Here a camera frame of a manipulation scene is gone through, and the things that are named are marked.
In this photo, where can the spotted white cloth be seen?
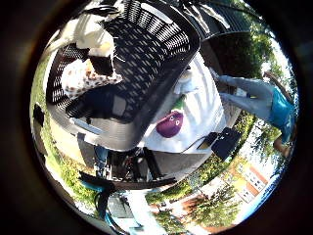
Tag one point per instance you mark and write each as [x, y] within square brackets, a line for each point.
[81, 80]

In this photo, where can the grey and white plush toy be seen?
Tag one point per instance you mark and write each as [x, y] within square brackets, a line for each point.
[186, 83]

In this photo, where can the purple eggplant plush toy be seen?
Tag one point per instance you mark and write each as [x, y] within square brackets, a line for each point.
[170, 123]

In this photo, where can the black slatted plastic basket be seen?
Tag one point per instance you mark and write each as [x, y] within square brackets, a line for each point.
[146, 55]

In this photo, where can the person in blue shirt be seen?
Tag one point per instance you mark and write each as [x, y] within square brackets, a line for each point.
[260, 101]

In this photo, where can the orange and white building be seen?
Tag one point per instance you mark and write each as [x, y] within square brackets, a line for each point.
[252, 181]

